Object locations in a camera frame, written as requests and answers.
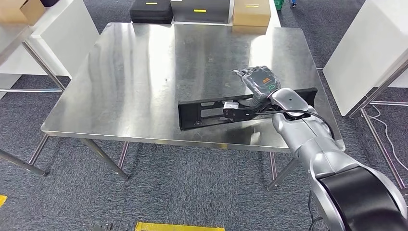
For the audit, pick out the grey equipment case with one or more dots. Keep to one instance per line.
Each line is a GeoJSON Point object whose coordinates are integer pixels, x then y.
{"type": "Point", "coordinates": [200, 16]}

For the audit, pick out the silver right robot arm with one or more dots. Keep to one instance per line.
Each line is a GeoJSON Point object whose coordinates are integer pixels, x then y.
{"type": "Point", "coordinates": [306, 140]}

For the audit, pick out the white low platform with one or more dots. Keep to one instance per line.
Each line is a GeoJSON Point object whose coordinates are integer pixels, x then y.
{"type": "Point", "coordinates": [274, 16]}

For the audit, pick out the brown cardboard box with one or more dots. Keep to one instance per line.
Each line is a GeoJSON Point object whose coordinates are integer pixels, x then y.
{"type": "Point", "coordinates": [19, 11]}
{"type": "Point", "coordinates": [251, 16]}

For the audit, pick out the wide stainless steel workbench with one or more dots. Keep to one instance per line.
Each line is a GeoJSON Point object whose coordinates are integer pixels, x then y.
{"type": "Point", "coordinates": [143, 79]}

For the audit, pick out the black plastic panel part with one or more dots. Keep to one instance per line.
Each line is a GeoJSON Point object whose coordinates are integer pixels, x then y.
{"type": "Point", "coordinates": [186, 114]}

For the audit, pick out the white cabinet block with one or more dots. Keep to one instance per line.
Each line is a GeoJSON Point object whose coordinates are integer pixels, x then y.
{"type": "Point", "coordinates": [366, 47]}
{"type": "Point", "coordinates": [70, 41]}

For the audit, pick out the stainless steel table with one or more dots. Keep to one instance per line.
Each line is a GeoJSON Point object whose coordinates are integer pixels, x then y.
{"type": "Point", "coordinates": [366, 99]}
{"type": "Point", "coordinates": [9, 41]}

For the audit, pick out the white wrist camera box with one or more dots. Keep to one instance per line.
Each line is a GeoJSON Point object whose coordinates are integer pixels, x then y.
{"type": "Point", "coordinates": [230, 106]}

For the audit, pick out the blue steel shelf rack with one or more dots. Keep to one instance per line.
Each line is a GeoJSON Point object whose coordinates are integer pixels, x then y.
{"type": "Point", "coordinates": [293, 2]}

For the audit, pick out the black equipment case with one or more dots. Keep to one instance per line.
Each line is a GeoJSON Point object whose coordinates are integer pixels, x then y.
{"type": "Point", "coordinates": [151, 12]}

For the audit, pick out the green plastic crate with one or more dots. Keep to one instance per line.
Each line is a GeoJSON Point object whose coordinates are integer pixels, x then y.
{"type": "Point", "coordinates": [279, 3]}

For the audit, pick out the black rounded object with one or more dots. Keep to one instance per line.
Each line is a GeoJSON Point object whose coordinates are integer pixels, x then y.
{"type": "Point", "coordinates": [49, 2]}

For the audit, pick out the yellow floor tape square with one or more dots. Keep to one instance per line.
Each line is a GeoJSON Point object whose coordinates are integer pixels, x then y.
{"type": "Point", "coordinates": [178, 227]}

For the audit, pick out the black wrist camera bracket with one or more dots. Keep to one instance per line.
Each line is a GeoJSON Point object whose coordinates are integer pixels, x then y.
{"type": "Point", "coordinates": [242, 114]}

